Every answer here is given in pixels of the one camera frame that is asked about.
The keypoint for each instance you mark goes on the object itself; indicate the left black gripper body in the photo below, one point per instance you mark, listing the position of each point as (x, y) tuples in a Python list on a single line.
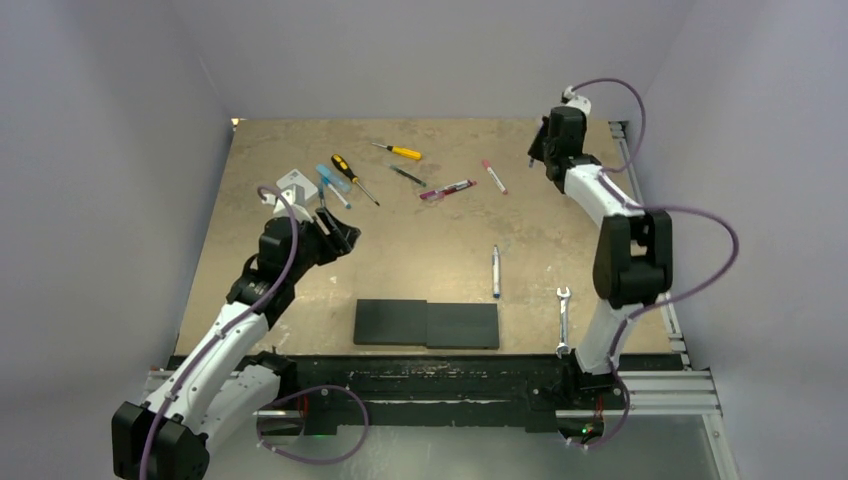
[(317, 248)]

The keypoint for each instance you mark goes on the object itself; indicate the black yellow screwdriver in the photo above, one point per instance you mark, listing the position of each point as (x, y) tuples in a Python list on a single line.
[(344, 168)]

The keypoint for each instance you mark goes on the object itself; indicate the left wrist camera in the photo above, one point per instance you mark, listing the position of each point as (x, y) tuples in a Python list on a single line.
[(299, 191)]

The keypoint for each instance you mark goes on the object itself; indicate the black rectangular block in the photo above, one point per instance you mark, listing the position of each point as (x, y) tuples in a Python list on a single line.
[(407, 322)]

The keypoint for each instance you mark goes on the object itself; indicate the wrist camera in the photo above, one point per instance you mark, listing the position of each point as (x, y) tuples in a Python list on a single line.
[(570, 98), (299, 191)]

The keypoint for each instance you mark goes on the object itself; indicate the light blue cap marker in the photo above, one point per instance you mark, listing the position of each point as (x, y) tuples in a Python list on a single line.
[(342, 199)]

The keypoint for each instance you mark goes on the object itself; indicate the yellow handle screwdriver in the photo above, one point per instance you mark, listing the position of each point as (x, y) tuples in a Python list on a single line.
[(401, 151)]

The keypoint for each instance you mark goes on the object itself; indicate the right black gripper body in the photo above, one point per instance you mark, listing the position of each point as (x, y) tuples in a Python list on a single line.
[(541, 147)]

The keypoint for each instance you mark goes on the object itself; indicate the silver wrench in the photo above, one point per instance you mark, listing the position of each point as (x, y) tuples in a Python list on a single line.
[(563, 347)]

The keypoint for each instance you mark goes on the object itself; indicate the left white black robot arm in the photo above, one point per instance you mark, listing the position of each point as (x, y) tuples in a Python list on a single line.
[(175, 431)]

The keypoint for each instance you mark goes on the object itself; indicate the pink cap white marker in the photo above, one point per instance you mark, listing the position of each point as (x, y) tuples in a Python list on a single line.
[(488, 167)]

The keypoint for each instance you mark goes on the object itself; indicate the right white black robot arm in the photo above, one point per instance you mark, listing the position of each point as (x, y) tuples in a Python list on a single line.
[(592, 365)]

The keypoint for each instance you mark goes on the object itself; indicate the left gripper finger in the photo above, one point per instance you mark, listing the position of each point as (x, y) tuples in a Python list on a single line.
[(346, 236), (329, 221)]

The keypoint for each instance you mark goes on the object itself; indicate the red clear pen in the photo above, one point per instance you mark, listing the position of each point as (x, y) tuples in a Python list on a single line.
[(451, 189)]

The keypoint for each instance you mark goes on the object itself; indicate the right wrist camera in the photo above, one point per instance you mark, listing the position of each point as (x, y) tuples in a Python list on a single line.
[(570, 98)]

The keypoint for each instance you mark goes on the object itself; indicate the black base frame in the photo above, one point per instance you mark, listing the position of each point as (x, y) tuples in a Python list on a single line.
[(430, 391)]

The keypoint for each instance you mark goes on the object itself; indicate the blue white marker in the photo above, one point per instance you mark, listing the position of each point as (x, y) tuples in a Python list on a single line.
[(496, 272)]

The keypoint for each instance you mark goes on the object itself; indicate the aluminium side rail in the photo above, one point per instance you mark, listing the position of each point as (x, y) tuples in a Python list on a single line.
[(652, 273)]

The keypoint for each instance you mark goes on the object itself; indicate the magenta cap marker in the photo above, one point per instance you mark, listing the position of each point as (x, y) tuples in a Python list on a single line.
[(424, 196)]

